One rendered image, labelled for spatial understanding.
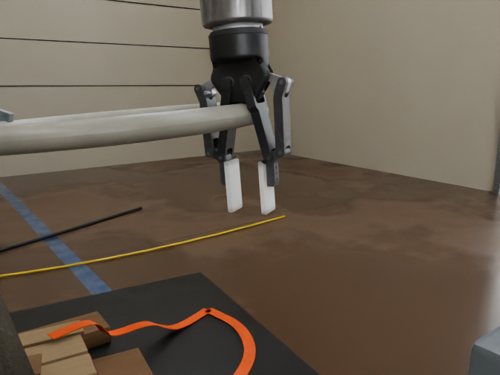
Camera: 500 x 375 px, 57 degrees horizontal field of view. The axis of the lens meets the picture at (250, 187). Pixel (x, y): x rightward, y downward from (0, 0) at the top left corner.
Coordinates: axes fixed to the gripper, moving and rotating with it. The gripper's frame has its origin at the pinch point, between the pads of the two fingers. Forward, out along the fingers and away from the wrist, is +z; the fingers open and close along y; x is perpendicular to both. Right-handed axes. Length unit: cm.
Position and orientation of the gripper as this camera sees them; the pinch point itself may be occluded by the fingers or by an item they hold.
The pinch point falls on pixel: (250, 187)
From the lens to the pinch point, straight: 62.2
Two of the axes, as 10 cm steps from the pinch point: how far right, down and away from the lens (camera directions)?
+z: 0.7, 9.8, 2.1
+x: -4.6, 2.2, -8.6
